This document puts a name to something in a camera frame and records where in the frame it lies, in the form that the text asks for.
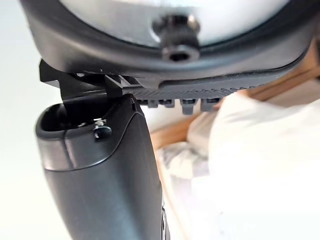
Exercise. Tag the white quilt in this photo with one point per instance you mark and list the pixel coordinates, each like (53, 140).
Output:
(250, 162)

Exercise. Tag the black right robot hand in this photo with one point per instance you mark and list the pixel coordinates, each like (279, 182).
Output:
(105, 180)

